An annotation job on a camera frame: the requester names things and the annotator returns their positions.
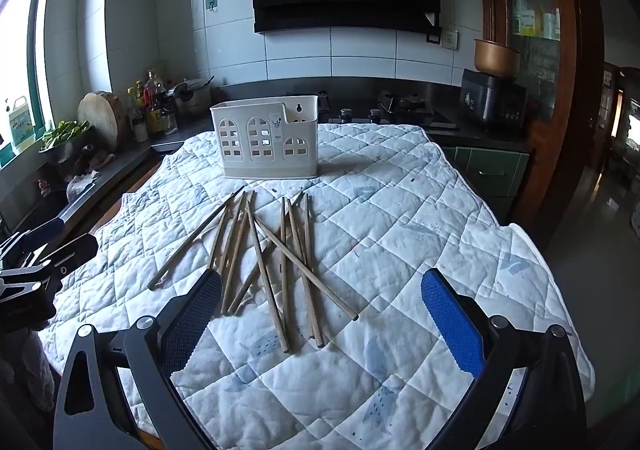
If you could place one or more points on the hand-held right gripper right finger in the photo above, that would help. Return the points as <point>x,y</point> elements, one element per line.
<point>450,325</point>

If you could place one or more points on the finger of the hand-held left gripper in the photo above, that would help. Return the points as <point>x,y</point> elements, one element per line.
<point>40,232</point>
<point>75,249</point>

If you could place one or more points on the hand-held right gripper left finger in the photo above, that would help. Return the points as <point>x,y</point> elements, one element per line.
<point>192,315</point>

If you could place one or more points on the pile of wooden chopsticks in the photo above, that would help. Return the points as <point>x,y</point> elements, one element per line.
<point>261,255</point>

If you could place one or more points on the white plastic utensil holder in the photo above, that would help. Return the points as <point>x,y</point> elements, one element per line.
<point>265,167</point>

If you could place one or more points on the person's left forearm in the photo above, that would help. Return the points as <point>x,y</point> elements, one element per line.
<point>30,370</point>

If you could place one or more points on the metal bowl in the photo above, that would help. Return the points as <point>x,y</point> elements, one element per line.
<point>60,153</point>

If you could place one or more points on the white quilted blanket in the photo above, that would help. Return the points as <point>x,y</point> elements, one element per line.
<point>400,255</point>

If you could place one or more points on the white detergent bottle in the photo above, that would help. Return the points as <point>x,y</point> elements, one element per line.
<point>20,124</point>

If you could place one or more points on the round wooden cutting board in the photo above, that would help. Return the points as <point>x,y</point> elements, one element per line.
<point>100,114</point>

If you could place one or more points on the yellow cap bottle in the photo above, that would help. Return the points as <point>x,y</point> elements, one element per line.
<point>135,117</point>

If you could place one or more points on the green cabinet drawer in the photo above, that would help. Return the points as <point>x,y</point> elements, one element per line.
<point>490,169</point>

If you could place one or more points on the dark sauce bottle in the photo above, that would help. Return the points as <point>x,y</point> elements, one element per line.
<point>170,117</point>

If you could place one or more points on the large cooking oil bottle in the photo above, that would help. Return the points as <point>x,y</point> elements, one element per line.
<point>154,104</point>

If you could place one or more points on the steel pressure cooker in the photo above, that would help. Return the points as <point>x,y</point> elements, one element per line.
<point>192,102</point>

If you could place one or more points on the dark kitchen counter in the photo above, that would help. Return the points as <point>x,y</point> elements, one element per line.
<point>475,137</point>

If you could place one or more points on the black gas stove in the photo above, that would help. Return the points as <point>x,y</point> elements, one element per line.
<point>430,118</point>

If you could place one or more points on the stove knob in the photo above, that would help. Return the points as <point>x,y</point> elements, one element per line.
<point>345,113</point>
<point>374,113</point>

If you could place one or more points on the black rice cooker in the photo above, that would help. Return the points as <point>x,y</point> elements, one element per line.
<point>487,99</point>

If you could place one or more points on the golden inner pot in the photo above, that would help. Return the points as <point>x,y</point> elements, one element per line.
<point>492,59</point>

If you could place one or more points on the wooden glass-door cabinet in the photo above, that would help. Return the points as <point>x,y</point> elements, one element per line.
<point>575,79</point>

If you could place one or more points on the black power plug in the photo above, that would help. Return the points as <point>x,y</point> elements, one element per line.
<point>433,35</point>

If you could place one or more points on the white green box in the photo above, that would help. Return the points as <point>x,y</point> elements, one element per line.
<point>527,22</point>

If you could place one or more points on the green window frame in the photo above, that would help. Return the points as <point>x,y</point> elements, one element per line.
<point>35,29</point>

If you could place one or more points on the white wall socket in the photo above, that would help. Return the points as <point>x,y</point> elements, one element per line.
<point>450,39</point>

